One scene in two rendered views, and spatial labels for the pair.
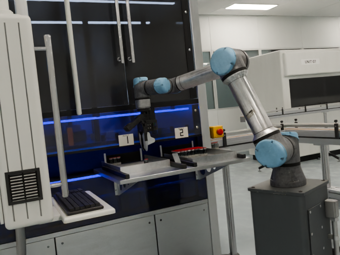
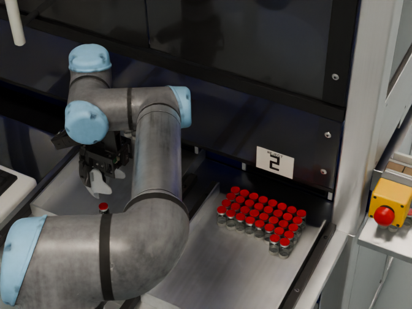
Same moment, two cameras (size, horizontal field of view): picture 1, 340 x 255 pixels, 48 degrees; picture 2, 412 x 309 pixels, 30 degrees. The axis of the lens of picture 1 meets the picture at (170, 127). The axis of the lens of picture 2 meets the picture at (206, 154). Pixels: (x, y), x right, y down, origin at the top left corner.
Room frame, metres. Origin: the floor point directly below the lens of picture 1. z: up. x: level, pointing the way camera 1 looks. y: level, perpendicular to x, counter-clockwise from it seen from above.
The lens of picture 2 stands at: (1.39, -0.93, 2.14)
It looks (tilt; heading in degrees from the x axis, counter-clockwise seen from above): 43 degrees down; 54
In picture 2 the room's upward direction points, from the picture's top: 1 degrees counter-clockwise
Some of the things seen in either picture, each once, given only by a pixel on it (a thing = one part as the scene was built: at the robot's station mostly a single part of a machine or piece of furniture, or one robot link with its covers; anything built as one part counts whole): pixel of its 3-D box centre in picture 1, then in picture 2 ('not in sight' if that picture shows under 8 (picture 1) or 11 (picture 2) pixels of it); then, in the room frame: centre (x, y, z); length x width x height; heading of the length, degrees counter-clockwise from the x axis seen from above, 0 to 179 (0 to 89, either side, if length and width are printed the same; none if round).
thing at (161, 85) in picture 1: (159, 86); (97, 110); (1.86, 0.03, 1.28); 0.11 x 0.11 x 0.08; 55
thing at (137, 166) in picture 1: (134, 163); (121, 179); (1.98, 0.21, 0.90); 0.34 x 0.26 x 0.04; 25
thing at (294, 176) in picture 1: (287, 172); not in sight; (1.64, -0.49, 0.84); 0.15 x 0.15 x 0.10
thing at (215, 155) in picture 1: (198, 155); (236, 259); (2.04, -0.14, 0.90); 0.34 x 0.26 x 0.04; 25
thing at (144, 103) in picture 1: (142, 104); not in sight; (1.91, 0.12, 1.20); 0.08 x 0.08 x 0.05
